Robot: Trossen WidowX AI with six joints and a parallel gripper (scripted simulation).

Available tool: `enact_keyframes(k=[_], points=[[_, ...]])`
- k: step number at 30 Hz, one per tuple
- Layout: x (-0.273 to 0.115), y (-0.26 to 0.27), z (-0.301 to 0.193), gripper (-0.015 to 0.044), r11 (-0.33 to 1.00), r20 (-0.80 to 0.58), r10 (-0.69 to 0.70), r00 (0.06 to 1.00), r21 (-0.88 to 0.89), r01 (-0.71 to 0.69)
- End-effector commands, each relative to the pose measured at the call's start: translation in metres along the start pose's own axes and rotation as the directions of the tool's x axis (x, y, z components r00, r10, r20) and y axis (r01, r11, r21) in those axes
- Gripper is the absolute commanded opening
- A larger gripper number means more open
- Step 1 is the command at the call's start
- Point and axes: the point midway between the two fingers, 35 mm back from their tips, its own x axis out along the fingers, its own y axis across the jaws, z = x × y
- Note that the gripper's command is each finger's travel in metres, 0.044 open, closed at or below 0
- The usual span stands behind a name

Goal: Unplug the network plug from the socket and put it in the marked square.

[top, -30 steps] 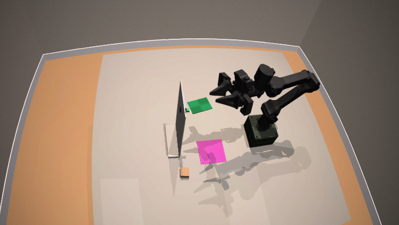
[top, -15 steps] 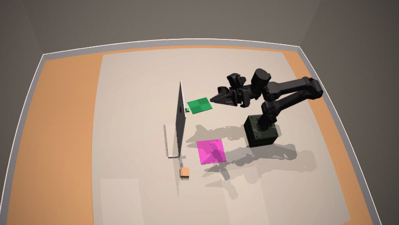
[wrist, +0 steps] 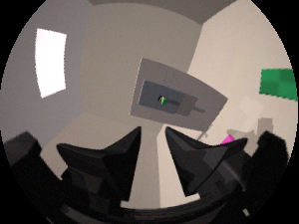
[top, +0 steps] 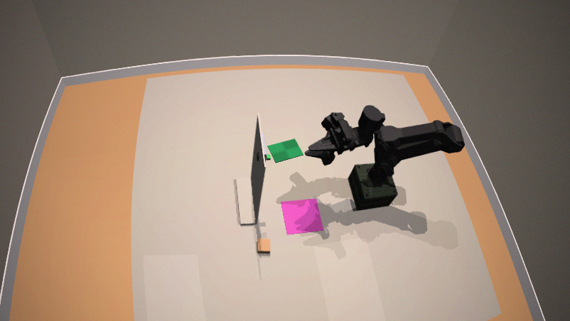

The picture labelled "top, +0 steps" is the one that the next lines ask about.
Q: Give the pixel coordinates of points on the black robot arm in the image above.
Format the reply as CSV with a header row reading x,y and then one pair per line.
x,y
393,144

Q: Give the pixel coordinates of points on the pink square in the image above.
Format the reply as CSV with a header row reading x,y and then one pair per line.
x,y
301,216

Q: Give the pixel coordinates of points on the small orange block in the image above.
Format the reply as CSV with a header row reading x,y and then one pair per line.
x,y
263,246

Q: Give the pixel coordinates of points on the green flat square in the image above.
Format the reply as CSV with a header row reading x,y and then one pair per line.
x,y
285,150

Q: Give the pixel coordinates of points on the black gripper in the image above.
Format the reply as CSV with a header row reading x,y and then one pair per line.
x,y
347,139

